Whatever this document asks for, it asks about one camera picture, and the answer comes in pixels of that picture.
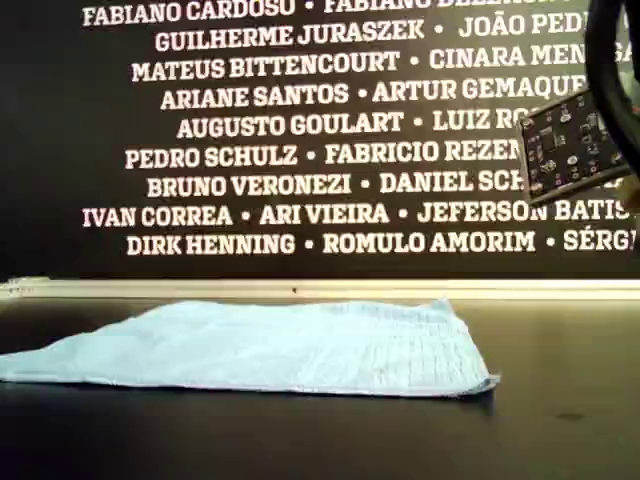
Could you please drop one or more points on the light blue microfibre cloth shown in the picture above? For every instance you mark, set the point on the light blue microfibre cloth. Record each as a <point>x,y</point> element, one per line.
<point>280,345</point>

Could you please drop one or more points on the right wrist camera circuit board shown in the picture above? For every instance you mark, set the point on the right wrist camera circuit board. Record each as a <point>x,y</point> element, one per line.
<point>565,145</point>

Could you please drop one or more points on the aluminium table frame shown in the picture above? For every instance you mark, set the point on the aluminium table frame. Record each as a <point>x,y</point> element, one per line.
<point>350,289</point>

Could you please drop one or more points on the black banner with white names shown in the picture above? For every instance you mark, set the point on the black banner with white names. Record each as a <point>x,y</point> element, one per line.
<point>60,125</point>

